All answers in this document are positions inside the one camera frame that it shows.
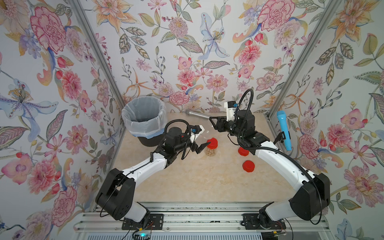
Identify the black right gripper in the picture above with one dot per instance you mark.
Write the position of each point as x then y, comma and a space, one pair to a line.
224, 123

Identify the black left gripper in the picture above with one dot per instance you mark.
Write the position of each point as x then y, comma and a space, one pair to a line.
190, 142

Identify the peanut jar red lid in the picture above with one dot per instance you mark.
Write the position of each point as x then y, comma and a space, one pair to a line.
211, 148

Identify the black bin with white liner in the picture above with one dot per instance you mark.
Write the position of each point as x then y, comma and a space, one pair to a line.
145, 118

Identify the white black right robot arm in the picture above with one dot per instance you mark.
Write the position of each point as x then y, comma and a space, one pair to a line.
312, 190

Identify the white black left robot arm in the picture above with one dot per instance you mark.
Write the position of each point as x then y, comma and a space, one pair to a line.
116, 196

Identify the silver microphone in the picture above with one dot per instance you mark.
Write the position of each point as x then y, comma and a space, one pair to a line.
197, 114

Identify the blue microphone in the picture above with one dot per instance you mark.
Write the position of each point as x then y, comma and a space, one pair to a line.
286, 137

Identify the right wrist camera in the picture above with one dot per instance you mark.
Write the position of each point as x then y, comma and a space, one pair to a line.
230, 107

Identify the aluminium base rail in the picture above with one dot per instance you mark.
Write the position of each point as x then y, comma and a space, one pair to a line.
200, 221

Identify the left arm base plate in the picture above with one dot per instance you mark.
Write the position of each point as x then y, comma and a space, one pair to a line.
149, 222

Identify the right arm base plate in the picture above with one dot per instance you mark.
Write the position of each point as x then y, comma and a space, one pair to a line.
261, 222

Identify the aluminium corner post right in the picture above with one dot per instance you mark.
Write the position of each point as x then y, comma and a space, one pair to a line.
321, 26

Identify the aluminium corner post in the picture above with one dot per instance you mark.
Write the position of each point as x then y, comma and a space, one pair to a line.
92, 39
321, 26

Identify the aluminium corner post left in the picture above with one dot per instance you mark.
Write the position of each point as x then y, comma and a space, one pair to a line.
92, 39

